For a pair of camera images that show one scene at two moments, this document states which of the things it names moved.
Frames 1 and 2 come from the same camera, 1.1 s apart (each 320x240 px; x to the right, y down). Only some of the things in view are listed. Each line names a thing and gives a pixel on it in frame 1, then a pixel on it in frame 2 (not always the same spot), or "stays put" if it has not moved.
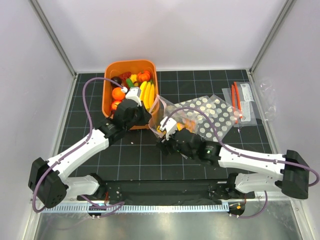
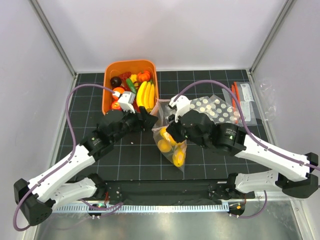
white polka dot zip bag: (223, 116) stays put
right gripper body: (172, 146) -> (197, 141)
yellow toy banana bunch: (147, 94) stays put
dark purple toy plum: (117, 79) stays put
